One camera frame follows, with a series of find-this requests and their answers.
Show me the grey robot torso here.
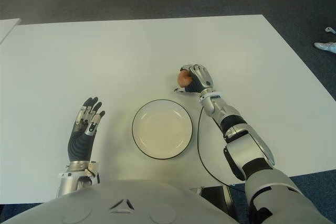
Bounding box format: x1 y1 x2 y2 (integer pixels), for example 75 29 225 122
0 179 253 224

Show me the white plate with black rim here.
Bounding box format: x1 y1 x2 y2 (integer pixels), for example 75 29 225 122
131 99 194 161

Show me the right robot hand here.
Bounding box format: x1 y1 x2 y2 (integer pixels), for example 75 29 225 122
173 63 215 94

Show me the reddish apple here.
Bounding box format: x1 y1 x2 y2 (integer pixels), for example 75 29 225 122
177 69 194 87

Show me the white shoe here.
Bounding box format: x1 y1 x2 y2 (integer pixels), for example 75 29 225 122
314 41 336 54

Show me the black table frame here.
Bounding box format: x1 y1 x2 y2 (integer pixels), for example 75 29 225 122
188 185 237 217

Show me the black cable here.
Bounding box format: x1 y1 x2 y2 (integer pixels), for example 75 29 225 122
196 105 246 190

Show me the white side table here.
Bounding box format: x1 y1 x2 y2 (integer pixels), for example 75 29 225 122
0 18 22 44

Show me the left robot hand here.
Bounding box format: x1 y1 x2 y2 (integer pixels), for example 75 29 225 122
67 97 106 162

